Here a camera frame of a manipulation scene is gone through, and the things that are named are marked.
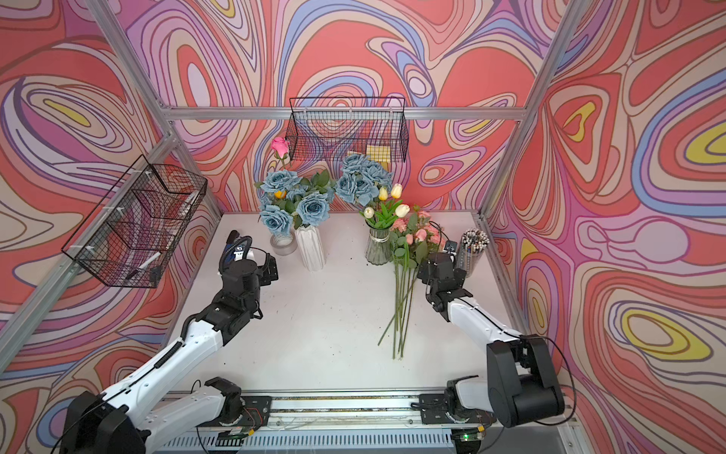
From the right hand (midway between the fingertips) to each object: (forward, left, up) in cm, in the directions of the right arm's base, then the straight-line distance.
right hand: (441, 272), depth 90 cm
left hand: (-1, +56, +12) cm, 57 cm away
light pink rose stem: (-2, +13, -8) cm, 16 cm away
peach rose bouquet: (+15, +17, +15) cm, 27 cm away
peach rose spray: (+20, +4, -3) cm, 21 cm away
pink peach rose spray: (+7, +13, -8) cm, 17 cm away
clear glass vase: (+12, +20, -1) cm, 23 cm away
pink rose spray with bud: (+10, +13, -2) cm, 17 cm away
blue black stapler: (+21, +74, -3) cm, 77 cm away
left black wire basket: (+3, +90, +19) cm, 92 cm away
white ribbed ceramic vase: (+8, +42, +5) cm, 43 cm away
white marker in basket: (-6, +84, +17) cm, 86 cm away
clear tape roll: (+19, +56, -7) cm, 59 cm away
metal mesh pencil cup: (+5, -10, +7) cm, 13 cm away
